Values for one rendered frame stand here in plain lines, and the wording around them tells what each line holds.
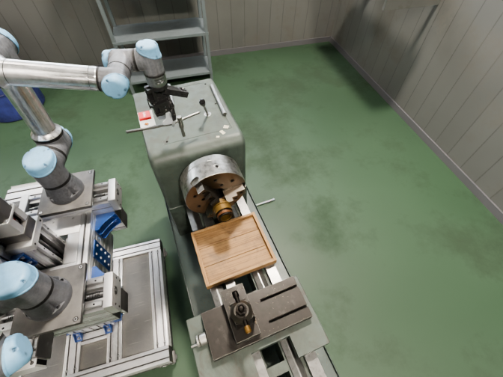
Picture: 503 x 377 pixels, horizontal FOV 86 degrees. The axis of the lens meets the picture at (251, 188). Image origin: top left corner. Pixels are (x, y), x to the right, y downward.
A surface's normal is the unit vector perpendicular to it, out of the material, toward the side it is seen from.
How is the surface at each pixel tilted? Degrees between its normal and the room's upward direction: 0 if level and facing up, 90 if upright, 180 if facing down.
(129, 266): 0
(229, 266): 0
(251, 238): 0
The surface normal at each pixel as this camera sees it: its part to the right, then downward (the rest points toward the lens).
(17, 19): 0.27, 0.77
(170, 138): 0.01, -0.60
